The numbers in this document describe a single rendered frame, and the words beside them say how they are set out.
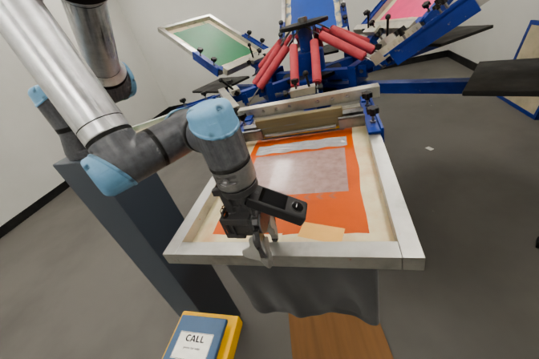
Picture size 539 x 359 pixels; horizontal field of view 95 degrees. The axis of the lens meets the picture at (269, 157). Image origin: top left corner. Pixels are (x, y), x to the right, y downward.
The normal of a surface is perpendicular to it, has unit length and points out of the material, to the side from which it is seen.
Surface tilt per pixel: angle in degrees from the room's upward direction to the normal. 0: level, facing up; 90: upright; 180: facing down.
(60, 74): 63
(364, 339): 0
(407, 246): 0
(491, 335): 0
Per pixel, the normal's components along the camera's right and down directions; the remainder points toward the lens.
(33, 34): 0.40, -0.15
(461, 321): -0.25, -0.83
